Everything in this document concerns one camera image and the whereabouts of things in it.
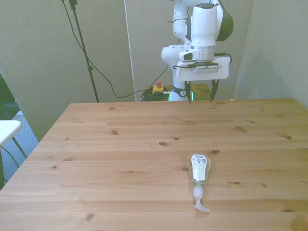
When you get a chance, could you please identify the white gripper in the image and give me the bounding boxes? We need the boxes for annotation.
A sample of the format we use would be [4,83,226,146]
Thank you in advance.
[176,55,230,105]

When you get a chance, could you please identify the clear sanitizer pump bottle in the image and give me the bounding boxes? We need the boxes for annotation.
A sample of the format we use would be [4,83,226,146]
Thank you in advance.
[187,153,211,214]

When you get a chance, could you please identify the yellow emergency stop box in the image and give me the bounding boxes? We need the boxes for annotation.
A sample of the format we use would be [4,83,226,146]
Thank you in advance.
[152,81,165,95]

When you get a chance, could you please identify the white side table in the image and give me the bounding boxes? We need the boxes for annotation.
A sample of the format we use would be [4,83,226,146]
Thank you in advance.
[0,120,27,191]

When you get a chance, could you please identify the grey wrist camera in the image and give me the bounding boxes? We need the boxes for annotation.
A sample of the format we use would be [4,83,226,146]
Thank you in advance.
[193,63,220,73]

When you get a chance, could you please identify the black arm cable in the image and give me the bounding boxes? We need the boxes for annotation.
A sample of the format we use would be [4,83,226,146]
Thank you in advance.
[172,52,233,70]

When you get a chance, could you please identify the green coiled cable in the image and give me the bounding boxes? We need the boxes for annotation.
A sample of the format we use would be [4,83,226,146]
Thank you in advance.
[140,88,173,102]

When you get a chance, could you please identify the white wall trim strip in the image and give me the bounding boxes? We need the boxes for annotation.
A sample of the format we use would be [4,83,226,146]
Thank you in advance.
[123,0,136,102]

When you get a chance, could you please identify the black stand cable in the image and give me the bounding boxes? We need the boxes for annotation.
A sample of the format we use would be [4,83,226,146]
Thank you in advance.
[60,0,169,99]

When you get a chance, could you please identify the black camera stand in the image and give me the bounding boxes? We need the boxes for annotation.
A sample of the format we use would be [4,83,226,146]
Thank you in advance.
[68,0,101,103]

